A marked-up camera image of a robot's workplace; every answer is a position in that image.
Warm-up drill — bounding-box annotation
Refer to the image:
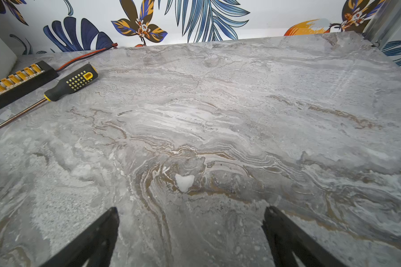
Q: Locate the red black cable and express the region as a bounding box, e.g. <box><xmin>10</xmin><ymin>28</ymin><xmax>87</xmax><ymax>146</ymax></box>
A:
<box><xmin>56</xmin><ymin>42</ymin><xmax>119</xmax><ymax>72</ymax></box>

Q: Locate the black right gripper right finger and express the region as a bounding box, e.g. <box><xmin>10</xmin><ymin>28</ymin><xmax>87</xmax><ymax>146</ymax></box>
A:
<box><xmin>262</xmin><ymin>206</ymin><xmax>344</xmax><ymax>267</ymax></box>

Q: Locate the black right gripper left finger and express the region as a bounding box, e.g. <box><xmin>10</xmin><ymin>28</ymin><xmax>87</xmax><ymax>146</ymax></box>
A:
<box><xmin>42</xmin><ymin>207</ymin><xmax>120</xmax><ymax>267</ymax></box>

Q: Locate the black yellow screwdriver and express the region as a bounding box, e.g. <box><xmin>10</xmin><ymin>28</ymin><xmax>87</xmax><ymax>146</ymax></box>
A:
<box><xmin>0</xmin><ymin>64</ymin><xmax>99</xmax><ymax>129</ymax></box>

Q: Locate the black bit holder case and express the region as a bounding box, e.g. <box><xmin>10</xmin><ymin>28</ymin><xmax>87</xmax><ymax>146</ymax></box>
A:
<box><xmin>0</xmin><ymin>61</ymin><xmax>59</xmax><ymax>109</ymax></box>

